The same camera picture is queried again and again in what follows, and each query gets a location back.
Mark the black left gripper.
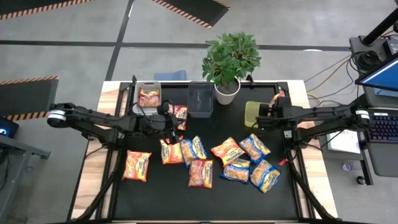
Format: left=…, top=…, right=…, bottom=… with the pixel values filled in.
left=139, top=113, right=182, bottom=146

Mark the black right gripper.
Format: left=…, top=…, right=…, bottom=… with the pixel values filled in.
left=256, top=96, right=294, bottom=129

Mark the orange Maruchan noodle pack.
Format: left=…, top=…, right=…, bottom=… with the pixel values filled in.
left=269, top=91, right=285, bottom=108
left=123, top=150, right=152, bottom=182
left=159, top=136, right=184, bottom=165
left=211, top=136, right=246, bottom=167

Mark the red Maruchan noodle pack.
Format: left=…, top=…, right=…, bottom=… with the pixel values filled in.
left=187, top=158, right=214, bottom=189
left=137, top=88, right=161, bottom=108
left=169, top=105, right=188, bottom=131

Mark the blue Maruchan noodle pack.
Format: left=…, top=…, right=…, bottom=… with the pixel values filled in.
left=250, top=159, right=280, bottom=194
left=220, top=157, right=251, bottom=183
left=239, top=133, right=271, bottom=163
left=180, top=136, right=208, bottom=169

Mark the yellow-green plastic bin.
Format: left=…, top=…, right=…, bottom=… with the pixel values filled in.
left=244, top=101, right=271, bottom=128

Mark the dark transparent plastic bin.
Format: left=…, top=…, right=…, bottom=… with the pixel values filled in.
left=187, top=81, right=215, bottom=118

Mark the white plastic bin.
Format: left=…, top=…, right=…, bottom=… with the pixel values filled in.
left=132, top=81, right=162, bottom=116

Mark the black table mat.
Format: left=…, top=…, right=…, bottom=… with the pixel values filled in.
left=119, top=83, right=298, bottom=221

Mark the green plant in white pot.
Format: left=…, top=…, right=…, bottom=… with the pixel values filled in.
left=201, top=32, right=262, bottom=106

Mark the white paper sheet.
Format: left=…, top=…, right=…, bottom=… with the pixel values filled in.
left=326, top=129, right=361, bottom=154

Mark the black diagonal stand beam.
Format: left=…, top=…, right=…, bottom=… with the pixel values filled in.
left=354, top=94, right=369, bottom=108

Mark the grey stand base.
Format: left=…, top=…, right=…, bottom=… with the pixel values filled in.
left=349, top=34, right=398, bottom=74

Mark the black keyboard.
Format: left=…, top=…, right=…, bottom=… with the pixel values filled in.
left=366, top=112, right=398, bottom=143

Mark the computer monitor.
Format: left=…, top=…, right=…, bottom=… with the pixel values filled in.
left=355, top=57, right=398, bottom=93

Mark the laptop computer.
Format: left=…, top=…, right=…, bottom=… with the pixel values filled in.
left=357, top=85, right=398, bottom=178

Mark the black hazard-striped floor mat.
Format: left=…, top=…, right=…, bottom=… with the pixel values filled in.
left=0, top=0, right=91, bottom=20
left=0, top=76, right=59, bottom=121
left=152, top=0, right=231, bottom=29

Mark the black stand pole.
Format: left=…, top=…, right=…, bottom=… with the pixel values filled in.
left=362, top=8, right=398, bottom=47

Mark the grey desk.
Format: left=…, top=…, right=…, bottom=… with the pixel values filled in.
left=0, top=133, right=51, bottom=224

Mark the black device with blue light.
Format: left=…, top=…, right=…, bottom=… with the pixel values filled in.
left=0, top=116, right=20, bottom=139

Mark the black metal table frame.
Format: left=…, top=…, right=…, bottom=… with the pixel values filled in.
left=71, top=74, right=340, bottom=224

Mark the coiled black cable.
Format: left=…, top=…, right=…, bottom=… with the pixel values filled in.
left=355, top=50, right=379, bottom=73

